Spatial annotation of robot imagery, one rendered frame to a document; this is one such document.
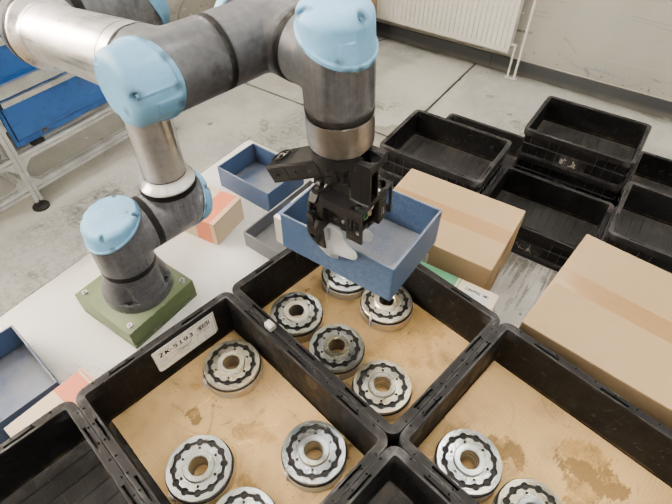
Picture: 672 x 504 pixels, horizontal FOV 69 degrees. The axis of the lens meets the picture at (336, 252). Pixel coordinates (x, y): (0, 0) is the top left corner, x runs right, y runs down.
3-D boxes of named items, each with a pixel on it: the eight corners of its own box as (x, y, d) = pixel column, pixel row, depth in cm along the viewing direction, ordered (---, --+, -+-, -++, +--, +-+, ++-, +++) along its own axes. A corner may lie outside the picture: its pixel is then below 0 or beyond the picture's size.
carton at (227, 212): (171, 226, 135) (164, 205, 129) (198, 200, 142) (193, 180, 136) (218, 245, 130) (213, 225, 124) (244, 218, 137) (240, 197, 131)
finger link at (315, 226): (318, 255, 66) (314, 209, 59) (309, 250, 67) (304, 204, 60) (339, 234, 69) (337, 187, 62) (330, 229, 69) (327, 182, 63)
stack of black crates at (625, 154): (495, 215, 219) (523, 128, 186) (519, 180, 236) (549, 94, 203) (587, 252, 204) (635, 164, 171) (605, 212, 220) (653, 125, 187)
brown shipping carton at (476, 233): (365, 262, 126) (368, 216, 114) (405, 213, 138) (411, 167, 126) (476, 315, 114) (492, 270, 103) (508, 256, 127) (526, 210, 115)
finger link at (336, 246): (351, 284, 69) (351, 241, 62) (318, 266, 71) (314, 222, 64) (364, 270, 70) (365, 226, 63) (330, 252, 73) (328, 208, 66)
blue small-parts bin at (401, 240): (282, 245, 79) (279, 213, 74) (335, 196, 88) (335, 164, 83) (389, 301, 72) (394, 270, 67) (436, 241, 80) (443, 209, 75)
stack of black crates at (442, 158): (371, 232, 212) (377, 144, 179) (405, 194, 229) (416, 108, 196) (456, 272, 196) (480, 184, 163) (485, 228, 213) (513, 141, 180)
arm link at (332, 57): (329, -26, 47) (398, -2, 44) (334, 77, 56) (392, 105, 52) (268, 3, 44) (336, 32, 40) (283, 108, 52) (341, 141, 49)
